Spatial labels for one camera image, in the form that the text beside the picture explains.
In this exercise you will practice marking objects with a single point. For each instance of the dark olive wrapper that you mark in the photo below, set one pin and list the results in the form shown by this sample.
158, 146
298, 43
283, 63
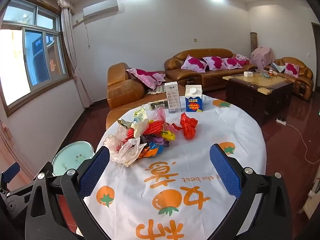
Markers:
123, 123

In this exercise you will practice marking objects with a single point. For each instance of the pink plastic bag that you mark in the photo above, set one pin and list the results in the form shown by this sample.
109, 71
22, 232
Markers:
160, 115

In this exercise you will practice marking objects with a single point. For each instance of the white air conditioner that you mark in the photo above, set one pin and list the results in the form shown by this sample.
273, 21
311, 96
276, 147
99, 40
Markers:
100, 8

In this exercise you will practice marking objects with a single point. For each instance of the light blue cloth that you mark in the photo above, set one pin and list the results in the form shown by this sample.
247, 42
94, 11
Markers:
277, 67

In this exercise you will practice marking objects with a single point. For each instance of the checkered cloth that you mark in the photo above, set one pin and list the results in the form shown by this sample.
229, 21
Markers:
156, 90

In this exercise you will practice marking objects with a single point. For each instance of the orange blue foil wrapper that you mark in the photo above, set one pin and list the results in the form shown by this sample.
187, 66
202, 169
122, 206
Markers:
152, 151

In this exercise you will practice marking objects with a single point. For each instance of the white power strip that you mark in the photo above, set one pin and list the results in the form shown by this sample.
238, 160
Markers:
281, 121

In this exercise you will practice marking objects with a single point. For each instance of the long pink floral pillow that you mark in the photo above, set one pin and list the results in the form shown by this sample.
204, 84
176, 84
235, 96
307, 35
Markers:
147, 76

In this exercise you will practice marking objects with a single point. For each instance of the orange leather armchair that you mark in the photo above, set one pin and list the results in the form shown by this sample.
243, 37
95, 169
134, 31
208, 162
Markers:
303, 80

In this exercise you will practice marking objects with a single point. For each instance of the orange leather chaise sofa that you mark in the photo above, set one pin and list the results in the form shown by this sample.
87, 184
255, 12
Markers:
122, 87

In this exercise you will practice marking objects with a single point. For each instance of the clear red printed plastic bag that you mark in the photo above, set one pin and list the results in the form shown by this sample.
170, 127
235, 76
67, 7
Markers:
122, 150

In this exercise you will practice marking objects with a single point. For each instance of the yellow plastic bag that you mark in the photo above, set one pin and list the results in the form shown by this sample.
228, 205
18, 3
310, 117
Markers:
168, 136

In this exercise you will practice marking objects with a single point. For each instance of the red foam net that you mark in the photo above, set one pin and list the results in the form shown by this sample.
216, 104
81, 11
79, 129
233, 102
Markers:
152, 127

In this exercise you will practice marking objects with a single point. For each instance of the white tall paper box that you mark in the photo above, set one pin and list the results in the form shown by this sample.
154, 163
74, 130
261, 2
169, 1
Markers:
172, 97

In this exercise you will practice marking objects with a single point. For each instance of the orange leather long sofa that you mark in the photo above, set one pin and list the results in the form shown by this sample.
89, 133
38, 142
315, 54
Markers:
212, 77

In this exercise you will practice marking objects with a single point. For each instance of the white orange printed tablecloth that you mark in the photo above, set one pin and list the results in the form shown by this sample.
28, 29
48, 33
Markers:
162, 180

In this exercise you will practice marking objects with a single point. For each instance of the light green enamel basin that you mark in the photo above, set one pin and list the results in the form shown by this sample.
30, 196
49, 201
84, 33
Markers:
72, 155

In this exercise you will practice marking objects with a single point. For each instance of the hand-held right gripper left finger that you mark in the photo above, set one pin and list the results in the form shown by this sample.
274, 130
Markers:
93, 167

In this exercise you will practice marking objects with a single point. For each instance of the pink floral blanket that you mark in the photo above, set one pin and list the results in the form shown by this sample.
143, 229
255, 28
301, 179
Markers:
242, 57

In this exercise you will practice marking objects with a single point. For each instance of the sliding glass window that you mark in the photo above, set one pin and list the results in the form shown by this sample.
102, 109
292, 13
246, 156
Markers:
37, 55

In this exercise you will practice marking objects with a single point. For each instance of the dark green seaweed packet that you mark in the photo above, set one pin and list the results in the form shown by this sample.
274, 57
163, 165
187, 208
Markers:
157, 105

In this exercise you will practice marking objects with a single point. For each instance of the cream plastic bag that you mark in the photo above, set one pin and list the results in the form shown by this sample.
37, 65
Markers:
138, 122

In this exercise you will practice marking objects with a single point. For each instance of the rolled brown mat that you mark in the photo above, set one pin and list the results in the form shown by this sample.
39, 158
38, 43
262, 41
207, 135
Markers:
253, 41

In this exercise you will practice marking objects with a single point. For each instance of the dark wooden coffee table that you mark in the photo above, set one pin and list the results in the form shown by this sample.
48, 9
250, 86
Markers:
260, 97

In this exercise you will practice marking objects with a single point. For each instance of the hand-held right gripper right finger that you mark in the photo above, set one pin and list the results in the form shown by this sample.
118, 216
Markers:
225, 170

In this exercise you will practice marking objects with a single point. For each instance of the pink curtain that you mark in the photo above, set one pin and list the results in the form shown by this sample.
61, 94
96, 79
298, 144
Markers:
3, 132
72, 55

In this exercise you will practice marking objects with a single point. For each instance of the pink cloth cover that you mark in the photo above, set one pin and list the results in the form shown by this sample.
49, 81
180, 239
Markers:
261, 55

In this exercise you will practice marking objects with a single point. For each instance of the blue milk carton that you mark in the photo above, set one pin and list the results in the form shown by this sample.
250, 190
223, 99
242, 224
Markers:
193, 100

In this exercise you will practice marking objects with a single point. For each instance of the white tissue box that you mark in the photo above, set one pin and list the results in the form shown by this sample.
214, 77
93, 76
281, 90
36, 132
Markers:
248, 74

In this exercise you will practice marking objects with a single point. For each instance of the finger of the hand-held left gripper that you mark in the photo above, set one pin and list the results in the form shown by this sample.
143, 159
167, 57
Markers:
11, 171

